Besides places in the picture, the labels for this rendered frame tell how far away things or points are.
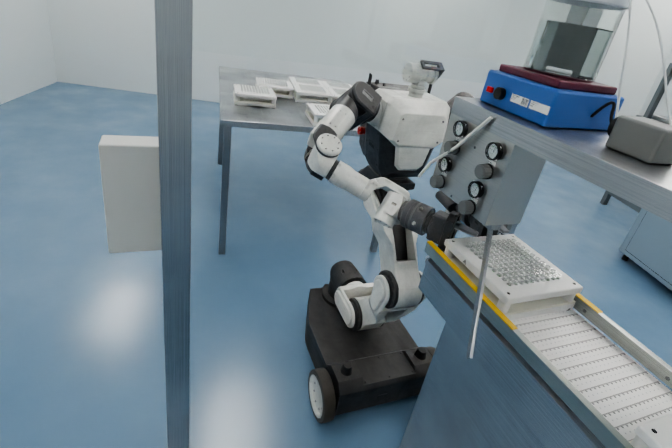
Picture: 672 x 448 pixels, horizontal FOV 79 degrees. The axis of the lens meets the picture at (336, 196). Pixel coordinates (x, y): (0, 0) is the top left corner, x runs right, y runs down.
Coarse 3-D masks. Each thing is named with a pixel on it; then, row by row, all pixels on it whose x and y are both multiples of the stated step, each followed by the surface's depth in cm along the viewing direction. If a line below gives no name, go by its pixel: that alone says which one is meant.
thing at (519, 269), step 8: (480, 248) 106; (496, 248) 107; (504, 248) 108; (512, 248) 108; (496, 256) 103; (512, 256) 105; (520, 256) 106; (528, 256) 106; (496, 264) 100; (504, 264) 102; (512, 264) 101; (520, 264) 102; (528, 264) 103; (536, 264) 104; (504, 272) 97; (512, 272) 98; (520, 272) 100; (528, 272) 100; (536, 272) 99; (544, 272) 101
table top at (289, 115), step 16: (224, 80) 294; (240, 80) 303; (288, 80) 332; (320, 80) 355; (336, 80) 368; (224, 96) 254; (224, 112) 224; (240, 112) 228; (256, 112) 234; (272, 112) 239; (288, 112) 245; (304, 112) 251; (256, 128) 218; (272, 128) 220; (288, 128) 223; (304, 128) 225
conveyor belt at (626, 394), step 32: (512, 320) 94; (544, 320) 96; (576, 320) 98; (544, 352) 86; (576, 352) 88; (608, 352) 90; (576, 384) 80; (608, 384) 81; (640, 384) 83; (608, 416) 74; (640, 416) 75
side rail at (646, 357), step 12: (576, 300) 101; (588, 312) 98; (600, 324) 96; (612, 324) 93; (612, 336) 93; (624, 336) 91; (624, 348) 91; (636, 348) 88; (648, 360) 86; (660, 360) 85; (660, 372) 84
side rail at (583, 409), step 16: (432, 256) 111; (448, 272) 105; (464, 288) 99; (496, 320) 90; (512, 336) 86; (528, 352) 82; (544, 368) 79; (560, 384) 75; (576, 400) 73; (592, 416) 70; (592, 432) 70; (608, 432) 67
